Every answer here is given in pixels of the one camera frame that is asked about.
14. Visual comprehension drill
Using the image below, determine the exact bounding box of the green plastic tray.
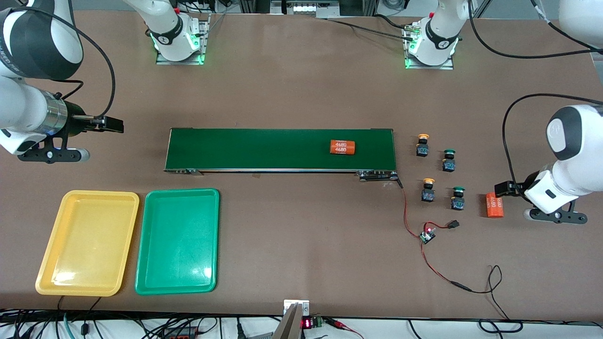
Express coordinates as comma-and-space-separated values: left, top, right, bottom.
134, 188, 221, 296

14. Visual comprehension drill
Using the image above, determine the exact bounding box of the red black power cable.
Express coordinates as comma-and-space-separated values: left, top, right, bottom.
421, 242, 523, 334

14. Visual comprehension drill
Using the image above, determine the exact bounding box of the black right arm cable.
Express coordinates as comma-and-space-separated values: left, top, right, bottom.
19, 4, 117, 118

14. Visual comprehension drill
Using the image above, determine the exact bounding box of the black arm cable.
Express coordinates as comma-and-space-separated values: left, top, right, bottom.
468, 0, 603, 198
19, 4, 117, 118

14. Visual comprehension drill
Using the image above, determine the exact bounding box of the yellow plastic tray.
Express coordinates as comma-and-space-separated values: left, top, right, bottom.
35, 190, 140, 297

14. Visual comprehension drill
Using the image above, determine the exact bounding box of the orange cylinder printed 4680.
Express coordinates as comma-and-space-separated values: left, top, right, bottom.
485, 192, 505, 219
329, 139, 356, 156

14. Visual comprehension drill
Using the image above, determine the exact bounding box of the green conveyor belt unit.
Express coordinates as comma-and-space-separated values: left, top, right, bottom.
163, 127, 402, 184

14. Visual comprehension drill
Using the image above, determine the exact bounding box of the red clip lead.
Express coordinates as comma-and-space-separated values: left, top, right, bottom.
325, 318, 364, 339

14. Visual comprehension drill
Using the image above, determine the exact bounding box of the aluminium frame rack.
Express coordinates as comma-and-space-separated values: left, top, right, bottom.
238, 0, 377, 19

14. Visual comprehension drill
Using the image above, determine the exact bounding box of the red black motor wire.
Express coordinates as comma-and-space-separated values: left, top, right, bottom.
398, 180, 424, 237

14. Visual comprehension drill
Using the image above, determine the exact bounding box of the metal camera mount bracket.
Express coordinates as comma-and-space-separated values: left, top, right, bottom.
272, 299, 310, 339

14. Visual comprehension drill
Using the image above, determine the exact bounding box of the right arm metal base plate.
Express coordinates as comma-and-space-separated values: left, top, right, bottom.
155, 14, 211, 65

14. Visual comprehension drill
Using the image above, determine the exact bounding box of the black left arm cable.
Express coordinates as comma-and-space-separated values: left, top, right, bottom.
468, 0, 603, 198

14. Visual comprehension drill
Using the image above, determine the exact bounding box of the black cable on table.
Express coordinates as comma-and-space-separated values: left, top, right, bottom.
325, 14, 415, 40

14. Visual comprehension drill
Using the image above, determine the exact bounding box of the black plug with red wire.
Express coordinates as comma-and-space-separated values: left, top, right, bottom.
424, 219, 461, 231

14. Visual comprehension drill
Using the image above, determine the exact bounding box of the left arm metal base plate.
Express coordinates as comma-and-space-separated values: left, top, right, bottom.
404, 21, 455, 70

